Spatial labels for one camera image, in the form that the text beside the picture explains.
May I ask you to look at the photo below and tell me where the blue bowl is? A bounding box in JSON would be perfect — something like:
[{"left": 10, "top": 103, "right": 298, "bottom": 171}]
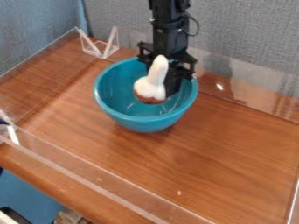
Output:
[{"left": 94, "top": 57, "right": 200, "bottom": 133}]

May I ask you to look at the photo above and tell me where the plush mushroom toy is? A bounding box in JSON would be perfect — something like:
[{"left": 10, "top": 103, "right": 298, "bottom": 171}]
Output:
[{"left": 134, "top": 55, "right": 169, "bottom": 104}]

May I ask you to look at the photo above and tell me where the clear acrylic back barrier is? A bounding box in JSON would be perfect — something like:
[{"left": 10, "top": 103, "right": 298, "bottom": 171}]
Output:
[{"left": 127, "top": 31, "right": 299, "bottom": 123}]

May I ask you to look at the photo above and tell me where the clear acrylic front barrier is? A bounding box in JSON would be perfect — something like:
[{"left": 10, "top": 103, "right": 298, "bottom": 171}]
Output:
[{"left": 0, "top": 109, "right": 214, "bottom": 224}]

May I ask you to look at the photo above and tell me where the clear acrylic left barrier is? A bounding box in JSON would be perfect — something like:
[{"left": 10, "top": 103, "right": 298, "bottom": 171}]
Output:
[{"left": 0, "top": 27, "right": 97, "bottom": 88}]

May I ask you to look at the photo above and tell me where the clear acrylic corner bracket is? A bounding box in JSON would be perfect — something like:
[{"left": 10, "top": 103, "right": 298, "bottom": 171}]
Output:
[{"left": 77, "top": 26, "right": 121, "bottom": 60}]

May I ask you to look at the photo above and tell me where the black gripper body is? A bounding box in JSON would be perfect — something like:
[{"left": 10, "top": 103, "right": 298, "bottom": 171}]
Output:
[{"left": 135, "top": 0, "right": 200, "bottom": 81}]

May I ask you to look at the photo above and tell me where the clear acrylic barrier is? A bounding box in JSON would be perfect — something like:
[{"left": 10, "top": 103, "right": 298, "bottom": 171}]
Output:
[
  {"left": 0, "top": 109, "right": 214, "bottom": 224},
  {"left": 0, "top": 27, "right": 97, "bottom": 88},
  {"left": 127, "top": 31, "right": 299, "bottom": 123}
]

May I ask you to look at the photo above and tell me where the black cable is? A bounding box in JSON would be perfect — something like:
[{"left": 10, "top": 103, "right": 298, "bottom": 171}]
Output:
[{"left": 181, "top": 11, "right": 202, "bottom": 38}]

